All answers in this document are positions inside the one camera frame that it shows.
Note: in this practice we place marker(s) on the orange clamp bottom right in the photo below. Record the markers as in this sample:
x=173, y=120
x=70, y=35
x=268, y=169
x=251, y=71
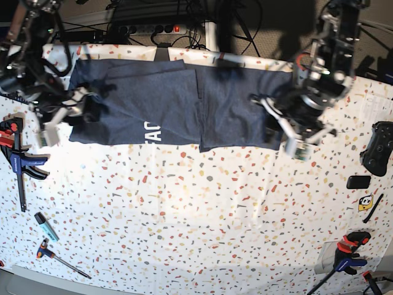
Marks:
x=372, y=285

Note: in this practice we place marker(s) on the blue bar clamp left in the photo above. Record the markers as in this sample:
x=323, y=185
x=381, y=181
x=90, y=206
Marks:
x=21, y=163

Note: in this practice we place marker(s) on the black table clamp mount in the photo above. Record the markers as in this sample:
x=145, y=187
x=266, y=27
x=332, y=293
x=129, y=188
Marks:
x=162, y=54

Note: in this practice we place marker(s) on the white paper sheet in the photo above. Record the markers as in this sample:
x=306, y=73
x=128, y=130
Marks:
x=376, y=108

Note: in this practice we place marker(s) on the white power strip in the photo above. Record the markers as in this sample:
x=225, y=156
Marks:
x=144, y=30

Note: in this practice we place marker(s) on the black game controller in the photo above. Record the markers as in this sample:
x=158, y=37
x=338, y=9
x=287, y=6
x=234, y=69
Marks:
x=376, y=156

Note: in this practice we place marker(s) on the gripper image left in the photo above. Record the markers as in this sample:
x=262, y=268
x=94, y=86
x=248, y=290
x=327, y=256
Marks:
x=83, y=104

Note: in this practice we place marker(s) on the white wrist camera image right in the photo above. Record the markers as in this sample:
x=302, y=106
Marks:
x=297, y=148

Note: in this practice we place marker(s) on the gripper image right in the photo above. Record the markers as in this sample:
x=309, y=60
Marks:
x=297, y=120

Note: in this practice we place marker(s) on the yellow face sticker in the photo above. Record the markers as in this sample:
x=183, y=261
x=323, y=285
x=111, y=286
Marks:
x=365, y=203

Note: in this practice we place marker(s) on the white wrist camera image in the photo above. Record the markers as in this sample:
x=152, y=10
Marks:
x=297, y=148
x=47, y=135

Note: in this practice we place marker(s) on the blue bar clamp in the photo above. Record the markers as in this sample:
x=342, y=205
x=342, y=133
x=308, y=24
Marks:
x=346, y=257
x=21, y=163

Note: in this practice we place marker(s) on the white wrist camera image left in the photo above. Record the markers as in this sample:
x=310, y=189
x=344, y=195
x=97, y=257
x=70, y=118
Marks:
x=47, y=135

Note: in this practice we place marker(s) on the black TV remote control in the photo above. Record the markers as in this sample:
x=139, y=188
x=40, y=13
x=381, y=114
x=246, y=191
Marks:
x=16, y=97

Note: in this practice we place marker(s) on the blue T-shirt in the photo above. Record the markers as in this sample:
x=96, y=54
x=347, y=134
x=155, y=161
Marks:
x=171, y=102

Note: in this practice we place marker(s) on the clear plastic bag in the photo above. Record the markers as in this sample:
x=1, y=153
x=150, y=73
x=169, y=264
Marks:
x=326, y=258

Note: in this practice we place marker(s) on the orange handled T-wrench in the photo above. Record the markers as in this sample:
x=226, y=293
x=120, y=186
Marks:
x=44, y=251

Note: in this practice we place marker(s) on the light blue highlighter pen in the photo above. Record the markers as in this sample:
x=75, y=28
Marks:
x=46, y=227

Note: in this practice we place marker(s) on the blue bar clamp right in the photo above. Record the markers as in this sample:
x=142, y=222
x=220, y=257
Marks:
x=346, y=257

